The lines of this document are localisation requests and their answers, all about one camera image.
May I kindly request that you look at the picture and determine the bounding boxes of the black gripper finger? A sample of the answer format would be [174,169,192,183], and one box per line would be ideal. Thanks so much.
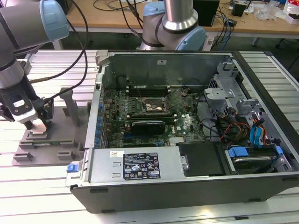
[38,108,54,128]
[0,102,34,131]

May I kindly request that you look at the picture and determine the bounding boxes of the silver CPU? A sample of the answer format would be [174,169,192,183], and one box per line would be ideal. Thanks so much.
[29,118,49,136]

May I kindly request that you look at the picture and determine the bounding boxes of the CPU socket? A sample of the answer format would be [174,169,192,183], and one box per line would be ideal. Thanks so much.
[140,96,169,115]

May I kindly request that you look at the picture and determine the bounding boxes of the grey parts rack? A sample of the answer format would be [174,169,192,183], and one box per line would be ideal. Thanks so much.
[11,87,93,168]

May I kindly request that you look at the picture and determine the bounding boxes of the green RAM stick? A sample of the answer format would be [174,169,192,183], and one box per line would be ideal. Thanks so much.
[32,139,73,148]

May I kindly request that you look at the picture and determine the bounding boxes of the silver power supply unit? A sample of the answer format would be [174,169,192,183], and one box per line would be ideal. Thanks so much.
[80,146,189,185]

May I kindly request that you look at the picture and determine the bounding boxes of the black cylindrical component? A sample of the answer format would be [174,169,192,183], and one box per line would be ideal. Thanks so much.
[116,74,129,91]

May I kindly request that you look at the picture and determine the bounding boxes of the black graphics card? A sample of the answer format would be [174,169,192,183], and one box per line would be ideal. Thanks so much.
[129,119,167,136]

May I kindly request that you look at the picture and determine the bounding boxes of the black RAM slot row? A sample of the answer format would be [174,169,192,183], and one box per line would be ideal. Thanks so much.
[126,84,171,98]
[127,112,176,125]

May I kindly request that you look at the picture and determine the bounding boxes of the large black box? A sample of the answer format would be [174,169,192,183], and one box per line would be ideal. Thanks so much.
[60,0,75,15]

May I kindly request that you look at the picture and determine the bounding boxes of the silver chipset heat sink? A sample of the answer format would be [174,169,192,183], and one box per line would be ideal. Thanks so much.
[168,136,185,147]

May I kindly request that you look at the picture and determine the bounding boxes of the green motherboard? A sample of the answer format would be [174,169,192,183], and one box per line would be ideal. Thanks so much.
[100,86,207,149]

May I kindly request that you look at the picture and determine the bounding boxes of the black open PC case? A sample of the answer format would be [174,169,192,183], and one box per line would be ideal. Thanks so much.
[65,49,299,214]

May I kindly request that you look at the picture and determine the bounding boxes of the black plastic drive cover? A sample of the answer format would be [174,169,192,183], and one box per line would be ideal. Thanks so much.
[175,141,226,177]

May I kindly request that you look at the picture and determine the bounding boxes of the silver metal drive cage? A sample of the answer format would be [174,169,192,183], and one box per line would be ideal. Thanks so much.
[202,61,261,122]

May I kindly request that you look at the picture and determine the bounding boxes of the white labelled box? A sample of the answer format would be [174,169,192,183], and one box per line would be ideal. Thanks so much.
[205,36,216,51]

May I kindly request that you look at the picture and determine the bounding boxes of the hard disk in blue carrier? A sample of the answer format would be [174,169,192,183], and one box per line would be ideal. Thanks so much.
[224,145,285,175]

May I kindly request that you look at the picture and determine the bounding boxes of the small black container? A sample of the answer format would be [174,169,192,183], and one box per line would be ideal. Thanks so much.
[231,1,246,17]

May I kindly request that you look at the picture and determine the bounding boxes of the clear plastic bags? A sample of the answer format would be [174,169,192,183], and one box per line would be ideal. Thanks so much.
[255,4,285,21]

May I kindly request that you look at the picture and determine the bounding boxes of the red white bag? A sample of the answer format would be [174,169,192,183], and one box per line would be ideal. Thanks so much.
[282,0,299,24]

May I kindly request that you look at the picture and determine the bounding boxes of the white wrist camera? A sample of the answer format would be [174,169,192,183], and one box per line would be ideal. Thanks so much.
[10,92,37,124]

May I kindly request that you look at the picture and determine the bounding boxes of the black cable brass connector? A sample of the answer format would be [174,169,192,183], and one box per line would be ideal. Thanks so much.
[29,0,93,103]

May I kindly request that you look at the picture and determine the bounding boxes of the grey case release handle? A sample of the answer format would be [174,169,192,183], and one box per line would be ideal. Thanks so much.
[95,49,110,68]

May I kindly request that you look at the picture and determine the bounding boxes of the wooden desk white frame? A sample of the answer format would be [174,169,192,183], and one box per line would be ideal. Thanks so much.
[50,0,299,51]

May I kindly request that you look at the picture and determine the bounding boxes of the multicolour power wire bundle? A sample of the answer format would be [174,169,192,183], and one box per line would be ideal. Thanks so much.
[216,106,252,143]

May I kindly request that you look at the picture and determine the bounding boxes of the blue network cable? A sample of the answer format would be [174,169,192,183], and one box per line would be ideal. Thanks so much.
[219,10,232,51]

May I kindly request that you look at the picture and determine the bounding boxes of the blue data wire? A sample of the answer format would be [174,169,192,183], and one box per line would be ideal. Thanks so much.
[249,118,265,149]

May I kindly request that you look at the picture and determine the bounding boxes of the orange data wire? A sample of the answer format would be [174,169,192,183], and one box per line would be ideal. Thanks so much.
[261,126,268,146]

